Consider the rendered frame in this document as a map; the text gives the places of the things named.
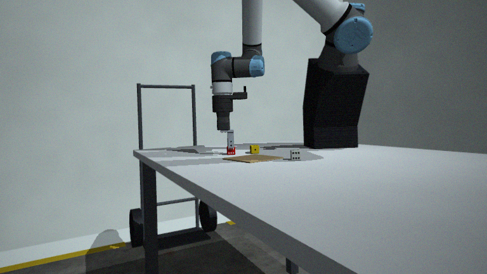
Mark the yellow die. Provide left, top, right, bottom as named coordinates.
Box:
left=250, top=145, right=259, bottom=154

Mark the red die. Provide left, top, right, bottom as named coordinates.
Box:
left=227, top=146, right=235, bottom=155

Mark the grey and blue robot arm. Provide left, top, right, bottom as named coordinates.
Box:
left=211, top=0, right=373, bottom=83

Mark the tan mat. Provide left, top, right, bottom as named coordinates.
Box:
left=223, top=154, right=283, bottom=163

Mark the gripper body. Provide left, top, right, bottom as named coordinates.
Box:
left=210, top=82, right=247, bottom=130

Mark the grey die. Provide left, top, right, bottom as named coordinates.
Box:
left=290, top=150, right=301, bottom=160

